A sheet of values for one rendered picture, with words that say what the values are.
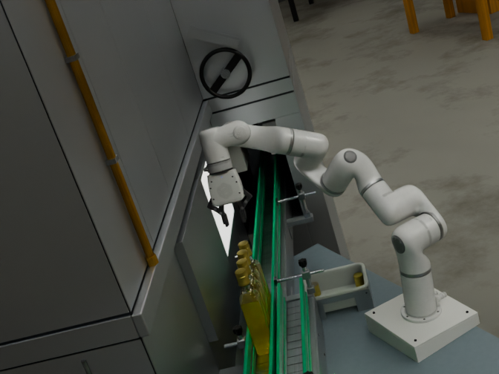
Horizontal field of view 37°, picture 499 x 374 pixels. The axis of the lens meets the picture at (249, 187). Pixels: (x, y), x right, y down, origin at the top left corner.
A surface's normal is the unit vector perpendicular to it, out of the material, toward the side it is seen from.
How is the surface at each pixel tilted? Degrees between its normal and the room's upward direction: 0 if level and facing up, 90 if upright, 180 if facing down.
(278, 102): 90
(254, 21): 90
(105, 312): 90
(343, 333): 0
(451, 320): 5
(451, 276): 0
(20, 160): 90
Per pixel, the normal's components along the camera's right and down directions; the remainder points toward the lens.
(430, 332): -0.21, -0.90
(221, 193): -0.13, 0.16
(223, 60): -0.04, 0.39
